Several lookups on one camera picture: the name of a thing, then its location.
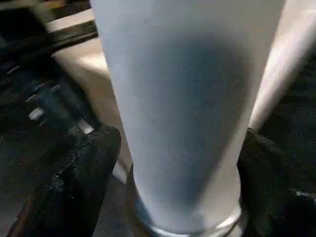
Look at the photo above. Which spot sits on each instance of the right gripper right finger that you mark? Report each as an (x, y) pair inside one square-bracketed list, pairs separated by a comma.
[(281, 192)]

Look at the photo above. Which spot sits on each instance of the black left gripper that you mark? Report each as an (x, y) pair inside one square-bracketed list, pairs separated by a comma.
[(29, 69)]

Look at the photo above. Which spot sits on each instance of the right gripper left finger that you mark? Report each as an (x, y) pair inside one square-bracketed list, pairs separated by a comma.
[(69, 192)]

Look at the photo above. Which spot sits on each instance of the white plastic table top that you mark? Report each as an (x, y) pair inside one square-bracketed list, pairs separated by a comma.
[(94, 84)]

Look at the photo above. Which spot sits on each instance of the white plastic table leg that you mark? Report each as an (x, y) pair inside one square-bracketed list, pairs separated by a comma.
[(187, 108)]

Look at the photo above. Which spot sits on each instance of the black plastic mat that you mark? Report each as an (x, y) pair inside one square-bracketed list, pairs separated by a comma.
[(24, 163)]

